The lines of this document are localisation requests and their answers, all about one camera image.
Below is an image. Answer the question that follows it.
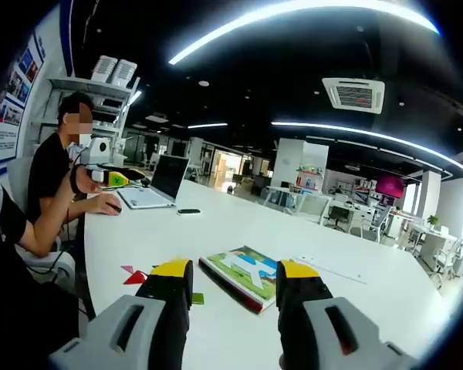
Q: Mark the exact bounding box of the wall poster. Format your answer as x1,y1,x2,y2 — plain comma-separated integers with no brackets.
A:
0,33,48,165

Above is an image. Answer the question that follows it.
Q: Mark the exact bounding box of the person's black shirt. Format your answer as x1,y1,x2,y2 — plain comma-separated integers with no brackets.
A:
0,184,80,370

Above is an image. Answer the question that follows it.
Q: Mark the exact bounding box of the person's left hand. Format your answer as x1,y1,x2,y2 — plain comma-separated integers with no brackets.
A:
75,165,103,194

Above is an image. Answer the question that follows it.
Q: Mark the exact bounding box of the clear plastic ruler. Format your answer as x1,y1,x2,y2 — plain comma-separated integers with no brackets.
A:
292,254,367,285

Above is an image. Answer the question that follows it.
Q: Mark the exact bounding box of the stack of white containers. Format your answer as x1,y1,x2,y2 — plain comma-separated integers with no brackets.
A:
90,55,138,88

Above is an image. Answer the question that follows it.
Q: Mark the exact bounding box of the thin ceiling light strip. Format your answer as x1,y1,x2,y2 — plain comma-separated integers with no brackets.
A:
270,121,463,175

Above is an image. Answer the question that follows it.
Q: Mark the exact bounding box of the colourful pattern sheet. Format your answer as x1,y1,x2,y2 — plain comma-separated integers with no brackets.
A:
198,245,285,315

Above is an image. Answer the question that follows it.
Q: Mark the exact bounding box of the pink display screen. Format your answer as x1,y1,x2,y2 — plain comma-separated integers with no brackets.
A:
375,173,406,200

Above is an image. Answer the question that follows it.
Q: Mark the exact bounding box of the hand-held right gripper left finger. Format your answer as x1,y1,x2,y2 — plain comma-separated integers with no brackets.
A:
48,258,194,370

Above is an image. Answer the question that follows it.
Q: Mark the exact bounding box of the red triangle tangram piece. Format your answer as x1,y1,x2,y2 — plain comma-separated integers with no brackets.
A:
123,271,148,285

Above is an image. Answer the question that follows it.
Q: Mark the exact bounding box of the ceiling air conditioner vent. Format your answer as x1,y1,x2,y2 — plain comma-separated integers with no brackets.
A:
321,76,386,115

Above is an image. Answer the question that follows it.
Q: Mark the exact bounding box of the silver laptop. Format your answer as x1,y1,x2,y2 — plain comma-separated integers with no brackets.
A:
117,154,191,210

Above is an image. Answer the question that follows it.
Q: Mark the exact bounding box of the long curved ceiling light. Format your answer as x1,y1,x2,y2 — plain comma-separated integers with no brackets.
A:
167,0,441,66

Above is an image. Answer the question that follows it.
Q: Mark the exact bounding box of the black cable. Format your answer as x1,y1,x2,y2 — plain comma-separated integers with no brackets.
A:
22,192,73,275

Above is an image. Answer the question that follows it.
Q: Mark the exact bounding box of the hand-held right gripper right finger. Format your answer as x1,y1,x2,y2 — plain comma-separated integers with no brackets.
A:
275,260,417,370

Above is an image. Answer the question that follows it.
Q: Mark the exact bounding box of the white mesh office chair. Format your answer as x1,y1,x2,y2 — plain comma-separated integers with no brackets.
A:
297,192,332,227

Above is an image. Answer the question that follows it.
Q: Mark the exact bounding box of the black office chair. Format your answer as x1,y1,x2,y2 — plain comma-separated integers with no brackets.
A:
325,205,357,233

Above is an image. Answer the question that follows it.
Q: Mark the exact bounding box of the white pillar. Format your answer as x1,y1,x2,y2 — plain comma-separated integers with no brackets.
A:
272,138,330,190

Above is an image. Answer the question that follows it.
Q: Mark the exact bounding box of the white metal shelf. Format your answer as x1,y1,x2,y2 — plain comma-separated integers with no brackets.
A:
30,75,142,165

